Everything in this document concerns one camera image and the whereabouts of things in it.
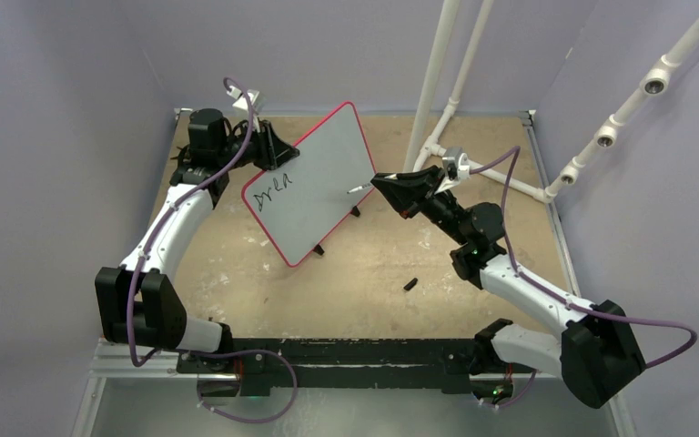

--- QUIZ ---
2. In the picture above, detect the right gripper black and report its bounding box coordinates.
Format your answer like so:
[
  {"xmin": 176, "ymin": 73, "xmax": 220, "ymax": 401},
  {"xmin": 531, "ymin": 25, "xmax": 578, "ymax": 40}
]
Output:
[{"xmin": 373, "ymin": 165, "xmax": 471, "ymax": 246}]

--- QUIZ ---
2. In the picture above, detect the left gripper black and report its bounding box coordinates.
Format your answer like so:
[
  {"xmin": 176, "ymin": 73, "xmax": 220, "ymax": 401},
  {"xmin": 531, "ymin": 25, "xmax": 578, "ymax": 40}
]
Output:
[{"xmin": 218, "ymin": 117, "xmax": 299, "ymax": 172}]

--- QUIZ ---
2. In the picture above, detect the black whiteboard marker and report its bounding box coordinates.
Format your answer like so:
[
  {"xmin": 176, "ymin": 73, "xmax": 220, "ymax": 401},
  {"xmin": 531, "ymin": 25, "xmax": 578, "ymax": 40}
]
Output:
[{"xmin": 346, "ymin": 183, "xmax": 373, "ymax": 194}]

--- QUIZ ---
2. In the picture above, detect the whiteboard with red frame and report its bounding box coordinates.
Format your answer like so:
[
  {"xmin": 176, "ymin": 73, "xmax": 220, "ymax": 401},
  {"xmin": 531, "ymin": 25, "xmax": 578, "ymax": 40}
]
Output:
[{"xmin": 241, "ymin": 101, "xmax": 376, "ymax": 268}]

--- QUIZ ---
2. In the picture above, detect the black marker cap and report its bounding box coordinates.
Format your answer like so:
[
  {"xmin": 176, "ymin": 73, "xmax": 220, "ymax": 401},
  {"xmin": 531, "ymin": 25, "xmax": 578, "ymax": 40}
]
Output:
[{"xmin": 403, "ymin": 278, "xmax": 418, "ymax": 291}]

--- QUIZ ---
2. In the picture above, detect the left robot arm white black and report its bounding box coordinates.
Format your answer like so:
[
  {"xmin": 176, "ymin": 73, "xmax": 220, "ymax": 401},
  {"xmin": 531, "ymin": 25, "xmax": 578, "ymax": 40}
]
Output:
[{"xmin": 95, "ymin": 108, "xmax": 299, "ymax": 372}]

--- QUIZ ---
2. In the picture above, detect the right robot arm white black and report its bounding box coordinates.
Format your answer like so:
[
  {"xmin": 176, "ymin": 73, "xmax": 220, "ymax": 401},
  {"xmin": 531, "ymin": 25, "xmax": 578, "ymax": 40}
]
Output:
[{"xmin": 370, "ymin": 166, "xmax": 648, "ymax": 409}]

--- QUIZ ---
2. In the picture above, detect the white pvc pipe frame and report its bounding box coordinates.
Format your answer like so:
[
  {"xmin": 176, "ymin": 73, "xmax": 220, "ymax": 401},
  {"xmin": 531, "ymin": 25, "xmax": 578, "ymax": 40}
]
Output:
[{"xmin": 396, "ymin": 0, "xmax": 552, "ymax": 204}]

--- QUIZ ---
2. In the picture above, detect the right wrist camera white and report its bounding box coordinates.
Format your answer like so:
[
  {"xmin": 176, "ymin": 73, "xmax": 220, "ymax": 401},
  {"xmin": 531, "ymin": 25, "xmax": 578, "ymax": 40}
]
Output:
[{"xmin": 437, "ymin": 147, "xmax": 471, "ymax": 193}]

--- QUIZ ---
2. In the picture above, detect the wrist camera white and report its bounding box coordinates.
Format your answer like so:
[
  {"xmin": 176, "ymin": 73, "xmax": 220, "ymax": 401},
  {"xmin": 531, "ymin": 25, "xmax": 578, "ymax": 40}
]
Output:
[
  {"xmin": 228, "ymin": 87, "xmax": 266, "ymax": 118},
  {"xmin": 437, "ymin": 147, "xmax": 471, "ymax": 193}
]

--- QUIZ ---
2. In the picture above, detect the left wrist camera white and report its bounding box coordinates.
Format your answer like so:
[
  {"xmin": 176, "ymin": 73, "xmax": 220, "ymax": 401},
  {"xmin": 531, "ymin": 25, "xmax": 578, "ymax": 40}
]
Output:
[{"xmin": 228, "ymin": 87, "xmax": 266, "ymax": 118}]

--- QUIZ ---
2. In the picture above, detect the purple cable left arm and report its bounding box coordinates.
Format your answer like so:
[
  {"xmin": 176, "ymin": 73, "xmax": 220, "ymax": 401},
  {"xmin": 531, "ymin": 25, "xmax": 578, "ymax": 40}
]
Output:
[{"xmin": 127, "ymin": 76, "xmax": 258, "ymax": 368}]

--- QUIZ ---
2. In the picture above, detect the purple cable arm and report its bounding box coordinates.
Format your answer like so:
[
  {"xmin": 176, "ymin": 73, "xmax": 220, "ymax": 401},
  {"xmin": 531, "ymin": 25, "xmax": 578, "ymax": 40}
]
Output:
[
  {"xmin": 127, "ymin": 76, "xmax": 258, "ymax": 368},
  {"xmin": 467, "ymin": 146, "xmax": 699, "ymax": 371}
]

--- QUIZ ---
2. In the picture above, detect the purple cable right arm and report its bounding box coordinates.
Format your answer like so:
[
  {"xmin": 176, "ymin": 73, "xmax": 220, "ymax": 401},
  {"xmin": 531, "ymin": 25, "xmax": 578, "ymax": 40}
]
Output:
[{"xmin": 467, "ymin": 146, "xmax": 699, "ymax": 371}]

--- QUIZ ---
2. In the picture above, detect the aluminium table frame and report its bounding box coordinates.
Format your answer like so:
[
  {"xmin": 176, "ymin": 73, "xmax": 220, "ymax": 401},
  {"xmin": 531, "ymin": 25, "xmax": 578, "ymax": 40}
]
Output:
[{"xmin": 72, "ymin": 108, "xmax": 634, "ymax": 437}]

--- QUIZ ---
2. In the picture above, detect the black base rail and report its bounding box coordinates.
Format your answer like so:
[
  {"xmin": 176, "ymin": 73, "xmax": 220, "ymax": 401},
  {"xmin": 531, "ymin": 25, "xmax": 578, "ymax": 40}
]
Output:
[{"xmin": 177, "ymin": 337, "xmax": 534, "ymax": 396}]

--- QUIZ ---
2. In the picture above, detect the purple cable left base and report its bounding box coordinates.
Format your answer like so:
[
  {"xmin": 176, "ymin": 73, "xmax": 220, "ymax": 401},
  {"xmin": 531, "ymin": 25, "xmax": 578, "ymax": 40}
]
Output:
[{"xmin": 197, "ymin": 350, "xmax": 299, "ymax": 424}]

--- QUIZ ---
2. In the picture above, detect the purple cable base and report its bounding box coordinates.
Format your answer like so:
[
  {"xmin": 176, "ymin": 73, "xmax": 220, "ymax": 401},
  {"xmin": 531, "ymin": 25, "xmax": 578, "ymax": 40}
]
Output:
[
  {"xmin": 472, "ymin": 371, "xmax": 536, "ymax": 412},
  {"xmin": 197, "ymin": 350, "xmax": 299, "ymax": 424}
]

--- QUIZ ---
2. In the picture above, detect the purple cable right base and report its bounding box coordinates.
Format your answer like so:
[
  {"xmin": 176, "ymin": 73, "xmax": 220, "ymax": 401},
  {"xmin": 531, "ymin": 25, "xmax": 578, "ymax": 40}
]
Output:
[{"xmin": 472, "ymin": 371, "xmax": 536, "ymax": 412}]

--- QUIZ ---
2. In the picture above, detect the white pipe rail with fittings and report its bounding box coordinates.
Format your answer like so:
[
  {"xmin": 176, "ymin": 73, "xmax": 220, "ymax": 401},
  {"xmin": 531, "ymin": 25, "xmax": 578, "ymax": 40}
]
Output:
[{"xmin": 557, "ymin": 0, "xmax": 699, "ymax": 189}]

